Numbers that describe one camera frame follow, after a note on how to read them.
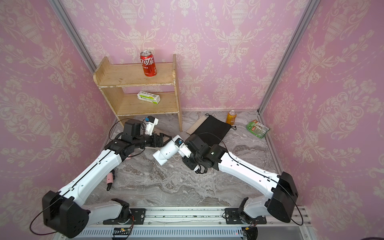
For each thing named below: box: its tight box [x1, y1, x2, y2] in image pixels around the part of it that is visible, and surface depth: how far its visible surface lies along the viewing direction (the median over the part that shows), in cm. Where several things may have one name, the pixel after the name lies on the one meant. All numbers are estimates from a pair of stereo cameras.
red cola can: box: [140, 50, 158, 77], surface depth 74 cm
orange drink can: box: [226, 109, 237, 126], surface depth 108 cm
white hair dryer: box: [152, 140, 185, 166], surface depth 71 cm
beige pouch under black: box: [186, 115, 208, 135], surface depth 114 cm
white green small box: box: [137, 91, 161, 105], surface depth 97 cm
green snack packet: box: [246, 119, 270, 139], surface depth 110 cm
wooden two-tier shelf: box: [93, 54, 183, 133], surface depth 85 cm
